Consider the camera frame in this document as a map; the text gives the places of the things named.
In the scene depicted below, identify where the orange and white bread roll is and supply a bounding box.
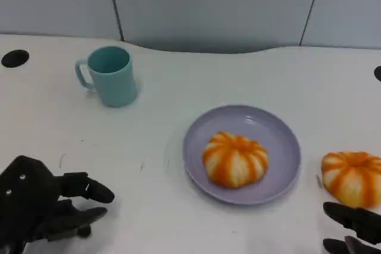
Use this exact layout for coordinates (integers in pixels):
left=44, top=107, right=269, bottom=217
left=202, top=131, right=270, bottom=189
left=321, top=151, right=381, bottom=209

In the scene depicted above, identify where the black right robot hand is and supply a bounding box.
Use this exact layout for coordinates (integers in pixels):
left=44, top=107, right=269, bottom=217
left=323, top=201, right=381, bottom=254

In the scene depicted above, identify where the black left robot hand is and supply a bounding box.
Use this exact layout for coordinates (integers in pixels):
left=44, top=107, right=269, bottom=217
left=0, top=155, right=115, bottom=254

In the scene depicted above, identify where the pale green mug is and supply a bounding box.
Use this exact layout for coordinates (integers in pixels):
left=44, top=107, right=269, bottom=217
left=74, top=45, right=138, bottom=108

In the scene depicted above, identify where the lilac plate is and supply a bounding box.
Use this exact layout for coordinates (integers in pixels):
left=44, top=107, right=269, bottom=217
left=182, top=104, right=301, bottom=206

